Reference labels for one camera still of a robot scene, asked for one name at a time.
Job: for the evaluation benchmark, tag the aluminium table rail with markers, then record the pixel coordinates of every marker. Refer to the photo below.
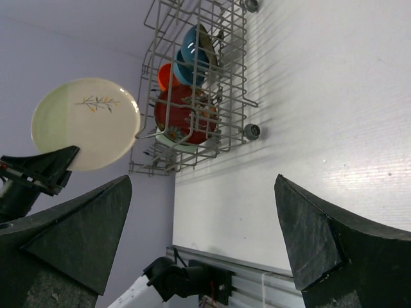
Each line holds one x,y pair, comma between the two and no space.
253,285

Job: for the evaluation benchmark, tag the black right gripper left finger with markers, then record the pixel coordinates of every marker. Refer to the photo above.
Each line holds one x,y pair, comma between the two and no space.
63,256

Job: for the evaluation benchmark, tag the red floral plate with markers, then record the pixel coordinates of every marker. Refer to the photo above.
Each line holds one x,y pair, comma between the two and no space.
185,114

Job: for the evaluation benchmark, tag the dark blue bowl beige inside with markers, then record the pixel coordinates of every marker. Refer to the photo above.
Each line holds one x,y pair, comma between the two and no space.
197,45

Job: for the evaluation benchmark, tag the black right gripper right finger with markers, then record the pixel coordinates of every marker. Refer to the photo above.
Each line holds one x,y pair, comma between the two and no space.
338,258

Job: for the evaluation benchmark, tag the orange bowl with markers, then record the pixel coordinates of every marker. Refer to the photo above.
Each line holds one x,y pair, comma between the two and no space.
166,77

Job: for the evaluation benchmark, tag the beige round plate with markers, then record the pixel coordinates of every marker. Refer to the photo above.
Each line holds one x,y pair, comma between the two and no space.
98,116

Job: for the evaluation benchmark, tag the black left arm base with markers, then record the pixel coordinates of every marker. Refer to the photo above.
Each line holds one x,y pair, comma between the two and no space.
211,281

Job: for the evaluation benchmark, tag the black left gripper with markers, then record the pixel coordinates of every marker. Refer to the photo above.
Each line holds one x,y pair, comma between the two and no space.
23,179

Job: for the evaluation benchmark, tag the green cup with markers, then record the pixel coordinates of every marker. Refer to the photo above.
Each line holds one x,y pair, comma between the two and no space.
177,147

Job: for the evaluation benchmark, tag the grey wire dish rack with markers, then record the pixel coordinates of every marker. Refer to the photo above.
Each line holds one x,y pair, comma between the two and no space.
225,85

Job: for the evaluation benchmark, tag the light blue bowl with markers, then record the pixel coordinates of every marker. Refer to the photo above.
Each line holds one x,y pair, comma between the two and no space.
185,72

